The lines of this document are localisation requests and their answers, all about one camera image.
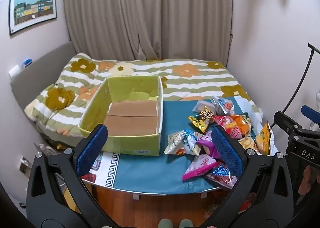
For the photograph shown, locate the beige chips bag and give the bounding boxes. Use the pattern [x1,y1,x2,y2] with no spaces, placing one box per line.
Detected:
[237,136,262,155]

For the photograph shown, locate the pink red snack bag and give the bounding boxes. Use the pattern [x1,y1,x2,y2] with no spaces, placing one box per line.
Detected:
[212,115,242,139]

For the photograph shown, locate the green cardboard box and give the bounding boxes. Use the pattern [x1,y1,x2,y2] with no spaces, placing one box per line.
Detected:
[79,76,164,156]

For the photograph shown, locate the blue white yellow snack bag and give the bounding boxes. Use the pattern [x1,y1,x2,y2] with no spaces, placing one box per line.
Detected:
[164,129,203,156]

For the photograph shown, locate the white wall socket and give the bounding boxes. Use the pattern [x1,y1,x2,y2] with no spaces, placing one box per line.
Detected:
[20,156,31,172]

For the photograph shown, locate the purple snack bag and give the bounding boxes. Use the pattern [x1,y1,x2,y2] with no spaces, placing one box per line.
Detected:
[196,130,223,160]

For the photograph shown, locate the framed wall picture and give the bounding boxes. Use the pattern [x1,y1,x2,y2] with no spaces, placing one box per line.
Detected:
[8,0,57,36]

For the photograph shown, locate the grey padded headboard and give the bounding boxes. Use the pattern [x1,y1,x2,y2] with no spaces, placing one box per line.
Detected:
[10,42,75,128]

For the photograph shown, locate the teal patterned tablecloth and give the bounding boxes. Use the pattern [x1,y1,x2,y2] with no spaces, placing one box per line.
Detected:
[82,97,275,191]

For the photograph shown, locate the light blue snack bag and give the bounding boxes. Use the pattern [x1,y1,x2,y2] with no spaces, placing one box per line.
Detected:
[212,96,235,116]

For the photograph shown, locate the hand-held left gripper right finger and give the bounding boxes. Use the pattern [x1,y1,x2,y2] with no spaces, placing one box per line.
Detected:
[205,125,295,228]

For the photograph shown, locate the black curved cable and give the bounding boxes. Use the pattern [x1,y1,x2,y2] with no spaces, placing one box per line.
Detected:
[270,43,320,128]

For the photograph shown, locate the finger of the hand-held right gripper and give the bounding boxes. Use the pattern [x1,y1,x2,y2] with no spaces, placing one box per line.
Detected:
[301,105,320,124]
[273,110,304,135]

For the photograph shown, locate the white grey snack packet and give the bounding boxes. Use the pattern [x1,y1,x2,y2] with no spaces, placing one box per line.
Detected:
[192,99,216,114]

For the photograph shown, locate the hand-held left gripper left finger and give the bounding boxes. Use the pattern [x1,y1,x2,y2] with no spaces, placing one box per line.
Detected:
[26,123,118,228]

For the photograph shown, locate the gold snack bag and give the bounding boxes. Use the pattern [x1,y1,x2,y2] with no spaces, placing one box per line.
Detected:
[188,106,216,134]

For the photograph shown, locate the beige curtain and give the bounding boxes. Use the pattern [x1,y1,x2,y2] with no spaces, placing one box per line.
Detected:
[64,0,232,69]

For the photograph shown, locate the floral striped blanket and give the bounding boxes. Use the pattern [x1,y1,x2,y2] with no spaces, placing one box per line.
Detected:
[24,53,263,141]

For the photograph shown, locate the white wall switch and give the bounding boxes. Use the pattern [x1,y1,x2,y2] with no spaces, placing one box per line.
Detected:
[8,65,20,80]

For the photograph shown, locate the orange and cream snack bag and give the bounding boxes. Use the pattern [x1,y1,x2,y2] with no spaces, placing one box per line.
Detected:
[230,114,252,136]

